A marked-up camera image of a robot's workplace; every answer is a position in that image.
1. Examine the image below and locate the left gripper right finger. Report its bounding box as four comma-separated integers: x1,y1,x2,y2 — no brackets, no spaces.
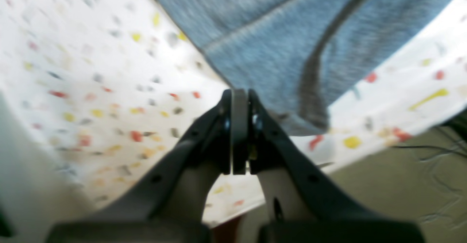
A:
233,90,425,243

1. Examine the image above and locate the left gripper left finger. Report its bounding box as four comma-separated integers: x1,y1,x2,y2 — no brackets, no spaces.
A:
46,90,232,243

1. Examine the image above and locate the grey t-shirt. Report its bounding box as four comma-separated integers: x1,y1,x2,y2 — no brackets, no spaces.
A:
156,0,452,136

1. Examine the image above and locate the terrazzo pattern tablecloth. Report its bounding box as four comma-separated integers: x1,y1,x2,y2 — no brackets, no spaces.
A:
1,0,466,208

